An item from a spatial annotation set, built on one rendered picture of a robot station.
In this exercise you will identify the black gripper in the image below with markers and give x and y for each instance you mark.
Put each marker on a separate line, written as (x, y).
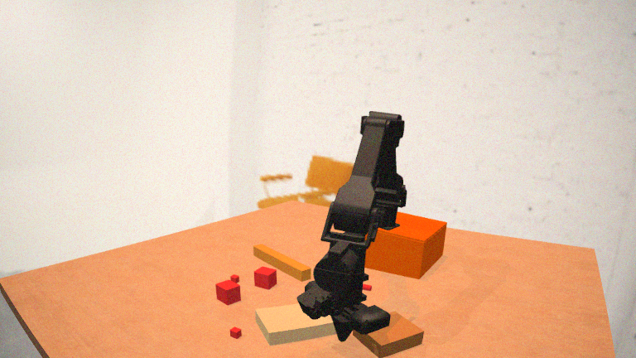
(355, 315)

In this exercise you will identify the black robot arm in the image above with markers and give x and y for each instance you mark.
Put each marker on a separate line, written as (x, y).
(368, 201)

